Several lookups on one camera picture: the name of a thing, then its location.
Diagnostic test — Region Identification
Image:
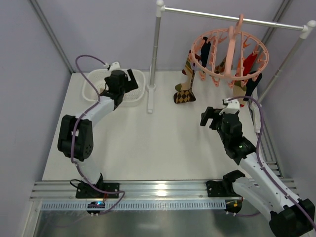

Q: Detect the pink round clip hanger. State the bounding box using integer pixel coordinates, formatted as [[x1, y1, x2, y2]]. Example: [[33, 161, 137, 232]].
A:
[[191, 14, 269, 85]]

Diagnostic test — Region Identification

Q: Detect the brown argyle sock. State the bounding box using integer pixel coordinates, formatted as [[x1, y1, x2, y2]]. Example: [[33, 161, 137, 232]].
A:
[[173, 84, 196, 104]]

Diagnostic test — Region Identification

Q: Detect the navy sock beige toe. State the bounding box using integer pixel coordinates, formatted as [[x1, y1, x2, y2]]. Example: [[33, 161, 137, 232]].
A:
[[200, 37, 211, 68]]

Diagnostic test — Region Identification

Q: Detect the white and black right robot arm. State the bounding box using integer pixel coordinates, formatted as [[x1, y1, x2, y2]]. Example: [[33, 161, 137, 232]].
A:
[[200, 107, 316, 237]]

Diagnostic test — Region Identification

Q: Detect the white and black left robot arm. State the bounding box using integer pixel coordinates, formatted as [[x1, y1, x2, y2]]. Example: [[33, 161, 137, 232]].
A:
[[57, 69, 139, 195]]

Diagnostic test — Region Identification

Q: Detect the white perforated plastic basket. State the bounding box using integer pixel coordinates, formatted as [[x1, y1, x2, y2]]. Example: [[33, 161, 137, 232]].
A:
[[81, 69, 146, 107]]

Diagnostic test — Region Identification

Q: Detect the beige orange argyle sock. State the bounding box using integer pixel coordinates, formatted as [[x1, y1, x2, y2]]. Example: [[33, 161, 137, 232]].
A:
[[215, 57, 246, 97]]

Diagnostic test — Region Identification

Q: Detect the navy sock red toe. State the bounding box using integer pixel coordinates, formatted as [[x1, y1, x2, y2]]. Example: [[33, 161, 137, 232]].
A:
[[240, 73, 262, 107]]

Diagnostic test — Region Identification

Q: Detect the silver white clothes rack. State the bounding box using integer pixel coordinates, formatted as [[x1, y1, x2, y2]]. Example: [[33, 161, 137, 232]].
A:
[[146, 0, 316, 117]]

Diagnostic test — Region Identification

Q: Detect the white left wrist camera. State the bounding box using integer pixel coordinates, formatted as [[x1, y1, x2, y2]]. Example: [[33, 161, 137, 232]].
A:
[[103, 61, 120, 71]]

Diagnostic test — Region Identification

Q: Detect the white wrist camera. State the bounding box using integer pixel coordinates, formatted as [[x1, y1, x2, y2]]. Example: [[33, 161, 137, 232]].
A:
[[219, 98, 240, 115], [103, 61, 120, 71]]

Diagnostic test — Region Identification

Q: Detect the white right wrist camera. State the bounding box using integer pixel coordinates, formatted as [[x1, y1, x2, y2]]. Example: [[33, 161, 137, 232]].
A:
[[219, 98, 240, 115]]

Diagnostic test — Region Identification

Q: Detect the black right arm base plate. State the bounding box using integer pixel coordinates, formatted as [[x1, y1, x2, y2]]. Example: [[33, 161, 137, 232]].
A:
[[206, 180, 239, 198]]

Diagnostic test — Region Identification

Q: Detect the grey slotted cable duct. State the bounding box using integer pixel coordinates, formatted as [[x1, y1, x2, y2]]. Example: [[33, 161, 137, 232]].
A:
[[41, 199, 226, 211]]

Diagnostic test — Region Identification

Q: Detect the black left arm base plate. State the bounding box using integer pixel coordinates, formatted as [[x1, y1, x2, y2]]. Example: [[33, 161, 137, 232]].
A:
[[76, 182, 119, 199]]

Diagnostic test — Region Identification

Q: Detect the aluminium mounting rail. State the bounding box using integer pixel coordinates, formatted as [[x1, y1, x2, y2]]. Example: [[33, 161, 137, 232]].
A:
[[30, 179, 301, 201]]

